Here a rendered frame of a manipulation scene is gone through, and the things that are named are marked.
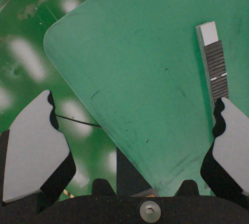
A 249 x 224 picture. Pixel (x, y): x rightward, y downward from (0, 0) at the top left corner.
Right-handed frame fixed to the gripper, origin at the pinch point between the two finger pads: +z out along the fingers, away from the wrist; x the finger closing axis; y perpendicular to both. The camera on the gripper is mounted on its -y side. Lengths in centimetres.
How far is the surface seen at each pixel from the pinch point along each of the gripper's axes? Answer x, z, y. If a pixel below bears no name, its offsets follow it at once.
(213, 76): 23.3, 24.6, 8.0
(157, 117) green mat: 9.6, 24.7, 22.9
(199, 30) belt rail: 17.1, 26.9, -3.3
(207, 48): 19.5, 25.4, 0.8
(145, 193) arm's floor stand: 10, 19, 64
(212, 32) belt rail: 20.2, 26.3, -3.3
